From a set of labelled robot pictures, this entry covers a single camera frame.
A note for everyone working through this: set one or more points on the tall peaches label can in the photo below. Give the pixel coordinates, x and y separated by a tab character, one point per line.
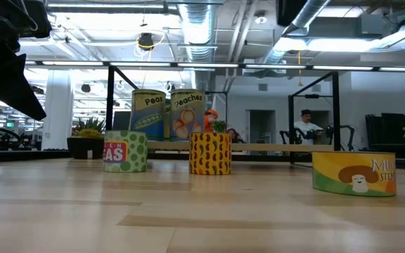
186	116

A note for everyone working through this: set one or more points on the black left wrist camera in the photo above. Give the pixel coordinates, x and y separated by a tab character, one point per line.
39	21

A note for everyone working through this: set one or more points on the white building column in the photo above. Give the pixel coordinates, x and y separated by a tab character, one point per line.
57	112

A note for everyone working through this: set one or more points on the black hanging dome camera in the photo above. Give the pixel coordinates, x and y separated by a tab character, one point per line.
146	41

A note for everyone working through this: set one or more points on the mushroom label can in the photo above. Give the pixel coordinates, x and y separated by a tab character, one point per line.
354	173

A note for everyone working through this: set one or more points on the wooden shelf with black frame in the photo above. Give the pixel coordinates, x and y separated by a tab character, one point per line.
258	147

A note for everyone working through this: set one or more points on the black equipment rack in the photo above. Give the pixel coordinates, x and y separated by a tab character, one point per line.
392	128

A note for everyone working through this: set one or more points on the succulent plant in dark pot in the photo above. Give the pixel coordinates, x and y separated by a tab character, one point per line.
83	147

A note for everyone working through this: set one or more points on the yellow bean print can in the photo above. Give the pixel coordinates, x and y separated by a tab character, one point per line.
210	153

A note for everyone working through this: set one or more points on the green peas polka dot can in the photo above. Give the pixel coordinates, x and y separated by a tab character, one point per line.
125	151

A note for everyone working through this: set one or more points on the tall peas label can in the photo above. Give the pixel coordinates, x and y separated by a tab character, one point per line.
148	112

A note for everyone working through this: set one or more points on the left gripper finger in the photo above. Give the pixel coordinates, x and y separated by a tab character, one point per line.
12	84

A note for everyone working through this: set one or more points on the person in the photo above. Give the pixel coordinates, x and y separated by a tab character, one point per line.
306	128

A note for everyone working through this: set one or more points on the black round ceiling fixture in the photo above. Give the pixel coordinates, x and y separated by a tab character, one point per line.
170	85
85	88

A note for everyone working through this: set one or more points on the orange toy figure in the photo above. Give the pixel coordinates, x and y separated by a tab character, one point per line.
209	124

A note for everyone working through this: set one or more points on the small green background plant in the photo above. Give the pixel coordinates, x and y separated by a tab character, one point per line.
219	126

